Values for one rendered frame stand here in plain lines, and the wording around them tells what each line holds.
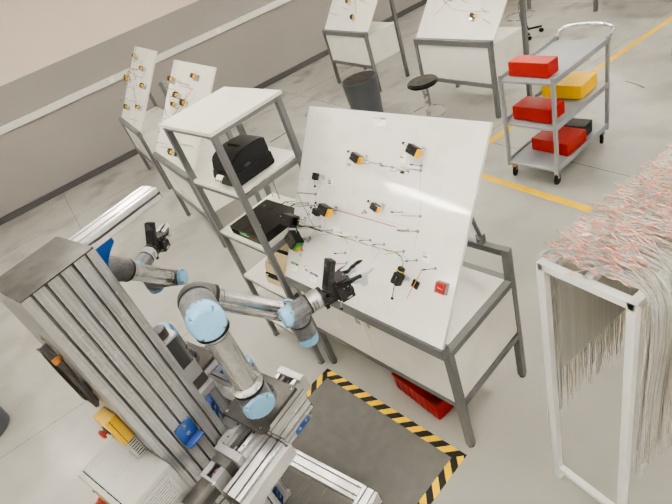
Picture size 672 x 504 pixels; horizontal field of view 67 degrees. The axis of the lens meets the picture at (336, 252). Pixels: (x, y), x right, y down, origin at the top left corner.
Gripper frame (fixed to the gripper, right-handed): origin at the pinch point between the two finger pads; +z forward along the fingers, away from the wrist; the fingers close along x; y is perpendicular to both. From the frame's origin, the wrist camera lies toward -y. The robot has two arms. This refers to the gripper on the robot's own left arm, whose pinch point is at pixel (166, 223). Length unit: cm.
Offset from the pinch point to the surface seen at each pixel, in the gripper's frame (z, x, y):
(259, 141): 65, 34, -10
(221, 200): 220, -88, 124
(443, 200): 6, 136, -1
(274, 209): 72, 28, 42
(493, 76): 375, 189, 83
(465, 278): 21, 146, 59
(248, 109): 57, 36, -32
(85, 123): 496, -426, 136
